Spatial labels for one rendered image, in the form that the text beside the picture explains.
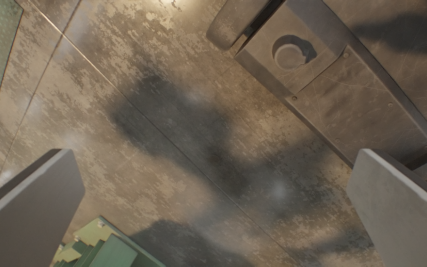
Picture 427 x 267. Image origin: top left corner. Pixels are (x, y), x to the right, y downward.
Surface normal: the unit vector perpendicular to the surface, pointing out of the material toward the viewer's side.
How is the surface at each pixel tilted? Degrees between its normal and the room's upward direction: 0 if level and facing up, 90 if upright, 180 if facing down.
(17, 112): 0
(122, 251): 90
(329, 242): 0
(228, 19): 18
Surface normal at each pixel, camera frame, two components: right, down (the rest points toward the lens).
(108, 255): 0.70, -0.48
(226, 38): -0.54, 0.79
